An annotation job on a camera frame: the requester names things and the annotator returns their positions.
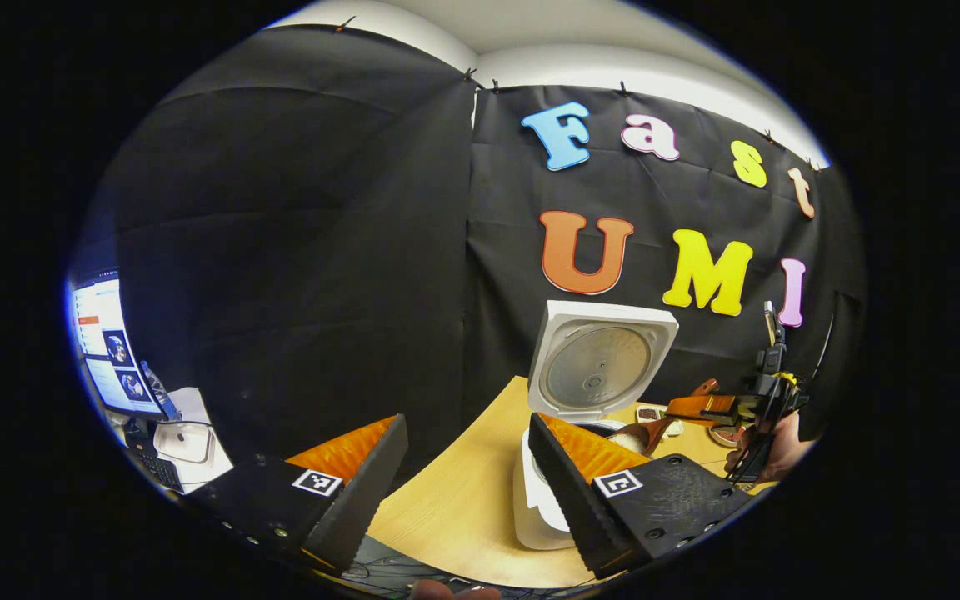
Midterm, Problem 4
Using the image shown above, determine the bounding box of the computer monitor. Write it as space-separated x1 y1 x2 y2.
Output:
72 271 166 418

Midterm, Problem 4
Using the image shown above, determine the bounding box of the brown wooden spoon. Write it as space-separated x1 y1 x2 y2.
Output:
613 379 721 455

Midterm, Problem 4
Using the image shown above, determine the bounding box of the white side desk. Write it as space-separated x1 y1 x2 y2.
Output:
113 387 235 493

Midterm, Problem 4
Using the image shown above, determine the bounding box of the black backdrop cloth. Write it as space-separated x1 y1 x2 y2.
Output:
72 25 864 468

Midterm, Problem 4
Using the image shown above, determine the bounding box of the white rice cooker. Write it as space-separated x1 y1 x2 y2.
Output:
513 300 681 551

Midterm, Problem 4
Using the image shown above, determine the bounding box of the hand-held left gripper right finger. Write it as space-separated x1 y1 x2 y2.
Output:
527 412 754 582

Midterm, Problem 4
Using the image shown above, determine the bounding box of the black keyboard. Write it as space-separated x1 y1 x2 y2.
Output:
126 442 185 493

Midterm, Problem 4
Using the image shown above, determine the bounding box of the white desk device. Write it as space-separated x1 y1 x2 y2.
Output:
153 421 214 463

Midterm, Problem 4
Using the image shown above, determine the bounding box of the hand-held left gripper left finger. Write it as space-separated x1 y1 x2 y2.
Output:
188 414 408 576

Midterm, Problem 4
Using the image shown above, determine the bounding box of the white divided snack dish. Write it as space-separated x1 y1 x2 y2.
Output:
636 404 685 438

